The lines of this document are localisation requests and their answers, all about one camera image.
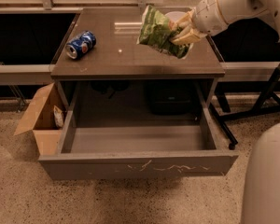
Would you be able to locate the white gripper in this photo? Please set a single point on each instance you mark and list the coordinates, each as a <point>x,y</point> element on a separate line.
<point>208,15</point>

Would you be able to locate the black bag under counter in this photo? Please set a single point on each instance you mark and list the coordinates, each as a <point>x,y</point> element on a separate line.
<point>171,97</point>

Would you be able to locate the black tripod stand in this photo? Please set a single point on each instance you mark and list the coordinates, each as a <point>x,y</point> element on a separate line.
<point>257,109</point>

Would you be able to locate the green jalapeno chip bag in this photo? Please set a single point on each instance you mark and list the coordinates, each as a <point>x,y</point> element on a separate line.
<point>157,30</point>

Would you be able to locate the grey cabinet with counter top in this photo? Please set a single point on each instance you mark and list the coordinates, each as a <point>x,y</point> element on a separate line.
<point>117,56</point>

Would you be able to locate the brown cardboard box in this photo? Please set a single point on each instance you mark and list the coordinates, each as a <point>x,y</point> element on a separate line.
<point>39,118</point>

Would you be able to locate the blue pepsi can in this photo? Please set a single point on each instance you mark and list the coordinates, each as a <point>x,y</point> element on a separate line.
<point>81,44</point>

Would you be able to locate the white snack bag in box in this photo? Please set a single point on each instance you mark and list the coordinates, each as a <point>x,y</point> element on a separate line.
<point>58,117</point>

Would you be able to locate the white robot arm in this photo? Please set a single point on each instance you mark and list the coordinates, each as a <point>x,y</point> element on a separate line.
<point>261,200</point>

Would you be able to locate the white ceramic bowl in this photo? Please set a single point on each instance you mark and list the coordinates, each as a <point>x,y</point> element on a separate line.
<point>177,16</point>

